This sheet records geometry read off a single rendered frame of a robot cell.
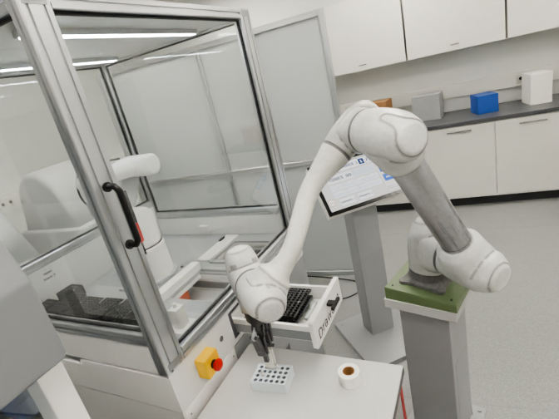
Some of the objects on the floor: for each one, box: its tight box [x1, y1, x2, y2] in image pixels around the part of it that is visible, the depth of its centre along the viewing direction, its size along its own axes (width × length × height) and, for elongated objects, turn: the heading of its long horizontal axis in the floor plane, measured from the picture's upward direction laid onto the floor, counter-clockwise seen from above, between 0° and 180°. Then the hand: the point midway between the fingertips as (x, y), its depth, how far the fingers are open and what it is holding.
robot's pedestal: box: [384, 289, 487, 419], centre depth 168 cm, size 30×30×76 cm
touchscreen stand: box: [335, 205, 407, 365], centre depth 229 cm, size 50×45×102 cm
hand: (269, 357), depth 127 cm, fingers closed, pressing on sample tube
